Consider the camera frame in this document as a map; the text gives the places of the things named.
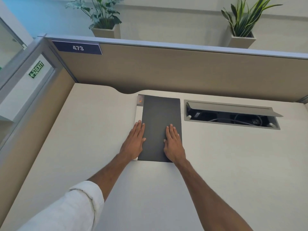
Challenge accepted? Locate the white shirt sleeve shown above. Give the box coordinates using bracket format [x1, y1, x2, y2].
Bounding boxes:
[18, 181, 105, 231]

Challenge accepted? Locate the green exit sign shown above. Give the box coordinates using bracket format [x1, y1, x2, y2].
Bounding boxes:
[28, 60, 45, 79]

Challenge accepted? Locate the grey desk cable box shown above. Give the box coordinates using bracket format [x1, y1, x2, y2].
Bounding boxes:
[184, 99, 281, 130]

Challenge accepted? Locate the glass window with grey frame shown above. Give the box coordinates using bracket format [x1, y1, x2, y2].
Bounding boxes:
[0, 0, 34, 89]

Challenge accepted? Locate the grey cable box flap lid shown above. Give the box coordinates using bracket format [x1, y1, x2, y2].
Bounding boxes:
[187, 101, 284, 118]

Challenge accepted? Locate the blue number label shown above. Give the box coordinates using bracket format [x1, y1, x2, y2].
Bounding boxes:
[51, 40, 103, 55]

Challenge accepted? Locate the person's right hand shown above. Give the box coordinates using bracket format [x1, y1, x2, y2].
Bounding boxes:
[163, 124, 187, 164]

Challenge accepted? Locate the person's left hand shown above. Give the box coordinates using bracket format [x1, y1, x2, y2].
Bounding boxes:
[120, 120, 147, 160]

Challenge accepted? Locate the beige square planter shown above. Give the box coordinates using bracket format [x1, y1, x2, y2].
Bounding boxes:
[91, 23, 121, 39]
[227, 25, 257, 49]

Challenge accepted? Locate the person's right forearm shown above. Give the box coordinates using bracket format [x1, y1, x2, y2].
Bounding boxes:
[173, 158, 253, 231]

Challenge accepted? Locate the beige side partition panel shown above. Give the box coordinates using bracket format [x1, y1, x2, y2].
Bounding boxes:
[0, 37, 78, 220]

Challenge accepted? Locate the long-leaved striped green plant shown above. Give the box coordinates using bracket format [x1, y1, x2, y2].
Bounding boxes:
[221, 0, 283, 38]

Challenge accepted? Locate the broad-leaved green plant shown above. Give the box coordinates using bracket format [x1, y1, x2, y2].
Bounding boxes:
[65, 0, 124, 30]

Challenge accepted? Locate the person's left forearm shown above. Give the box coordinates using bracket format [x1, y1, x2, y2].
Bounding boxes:
[88, 153, 137, 205]

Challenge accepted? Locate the dark grey paper sheet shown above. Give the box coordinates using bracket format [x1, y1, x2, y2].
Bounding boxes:
[137, 95, 182, 163]

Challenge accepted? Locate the beige cubicle partition panel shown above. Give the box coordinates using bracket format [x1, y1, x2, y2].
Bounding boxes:
[44, 34, 308, 104]

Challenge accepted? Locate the white booklet with orange mark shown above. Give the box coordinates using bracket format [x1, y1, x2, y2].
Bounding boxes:
[134, 94, 145, 161]

